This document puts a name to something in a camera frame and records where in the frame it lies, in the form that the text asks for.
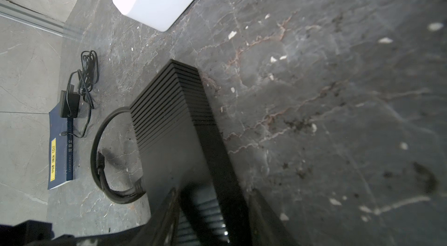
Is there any black ribbed network switch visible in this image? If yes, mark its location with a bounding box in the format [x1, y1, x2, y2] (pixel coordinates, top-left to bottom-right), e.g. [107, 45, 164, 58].
[130, 60, 251, 246]

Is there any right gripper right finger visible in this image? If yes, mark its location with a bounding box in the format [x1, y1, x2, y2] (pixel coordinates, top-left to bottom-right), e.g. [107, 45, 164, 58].
[249, 189, 299, 246]

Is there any small black ethernet cable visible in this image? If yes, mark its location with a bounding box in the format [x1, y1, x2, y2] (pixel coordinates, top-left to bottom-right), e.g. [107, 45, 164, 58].
[90, 106, 147, 205]

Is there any blue booklet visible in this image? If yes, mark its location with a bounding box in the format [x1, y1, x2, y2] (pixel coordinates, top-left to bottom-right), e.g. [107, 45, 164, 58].
[48, 103, 73, 190]

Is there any black adapter with thin cord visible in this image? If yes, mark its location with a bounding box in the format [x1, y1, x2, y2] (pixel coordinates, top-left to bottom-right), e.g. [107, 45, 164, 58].
[59, 50, 100, 138]

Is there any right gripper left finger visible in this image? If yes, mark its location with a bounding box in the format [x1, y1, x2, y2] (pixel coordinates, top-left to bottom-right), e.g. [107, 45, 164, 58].
[129, 188, 180, 246]

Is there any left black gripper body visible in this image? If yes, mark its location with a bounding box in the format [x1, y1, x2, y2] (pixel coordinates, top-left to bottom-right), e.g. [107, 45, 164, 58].
[1, 220, 141, 246]

